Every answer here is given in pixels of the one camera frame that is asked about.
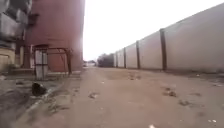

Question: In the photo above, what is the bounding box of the dark muddy roadside strip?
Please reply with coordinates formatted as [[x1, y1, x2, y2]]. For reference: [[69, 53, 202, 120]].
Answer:
[[0, 71, 82, 128]]

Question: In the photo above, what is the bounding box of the metal frame stand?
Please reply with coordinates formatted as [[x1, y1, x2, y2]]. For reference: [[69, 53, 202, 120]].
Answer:
[[32, 45, 73, 81]]

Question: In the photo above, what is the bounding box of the brown dirt road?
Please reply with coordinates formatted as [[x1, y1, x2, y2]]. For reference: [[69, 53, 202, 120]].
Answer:
[[11, 66, 224, 128]]

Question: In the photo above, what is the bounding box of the red brick building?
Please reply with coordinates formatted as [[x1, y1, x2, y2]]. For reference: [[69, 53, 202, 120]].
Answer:
[[21, 0, 86, 73]]

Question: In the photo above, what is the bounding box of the grey building with balconies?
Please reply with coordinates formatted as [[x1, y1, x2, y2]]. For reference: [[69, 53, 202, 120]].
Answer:
[[0, 0, 33, 75]]

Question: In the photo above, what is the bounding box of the long pale boundary wall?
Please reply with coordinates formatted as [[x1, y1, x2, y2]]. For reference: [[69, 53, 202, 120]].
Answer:
[[113, 2, 224, 74]]

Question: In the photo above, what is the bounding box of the dark bush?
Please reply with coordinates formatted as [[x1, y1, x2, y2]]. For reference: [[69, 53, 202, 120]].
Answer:
[[96, 52, 115, 69]]

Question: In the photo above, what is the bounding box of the dark rock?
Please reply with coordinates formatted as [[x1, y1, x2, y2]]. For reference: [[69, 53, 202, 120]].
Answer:
[[31, 81, 48, 97]]

